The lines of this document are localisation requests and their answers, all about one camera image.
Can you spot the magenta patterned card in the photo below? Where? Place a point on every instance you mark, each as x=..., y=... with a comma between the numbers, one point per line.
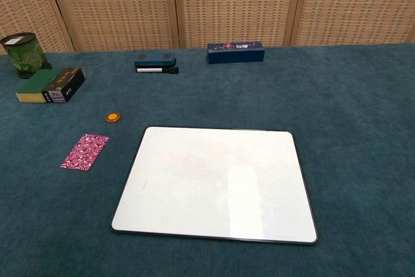
x=85, y=152

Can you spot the white dry-erase board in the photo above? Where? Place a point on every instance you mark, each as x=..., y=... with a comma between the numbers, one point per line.
x=214, y=183

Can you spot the black white marker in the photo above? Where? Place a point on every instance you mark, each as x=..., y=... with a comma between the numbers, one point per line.
x=155, y=70

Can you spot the blue whiteboard eraser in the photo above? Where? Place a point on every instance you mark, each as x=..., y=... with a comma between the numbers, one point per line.
x=155, y=59

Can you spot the small orange disc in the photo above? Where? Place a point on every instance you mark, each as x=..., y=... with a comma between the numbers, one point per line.
x=112, y=117

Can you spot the dark blue long box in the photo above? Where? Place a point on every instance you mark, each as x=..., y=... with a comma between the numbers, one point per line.
x=235, y=52

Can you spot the woven folding screen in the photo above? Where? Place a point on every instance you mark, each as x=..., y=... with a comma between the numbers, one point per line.
x=207, y=4

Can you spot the black box with gold print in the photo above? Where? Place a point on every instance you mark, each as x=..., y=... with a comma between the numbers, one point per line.
x=65, y=85

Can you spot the green yellow sponge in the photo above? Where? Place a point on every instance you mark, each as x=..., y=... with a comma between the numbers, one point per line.
x=32, y=86

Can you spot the green mesh pen holder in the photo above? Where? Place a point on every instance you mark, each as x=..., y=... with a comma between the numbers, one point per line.
x=24, y=54

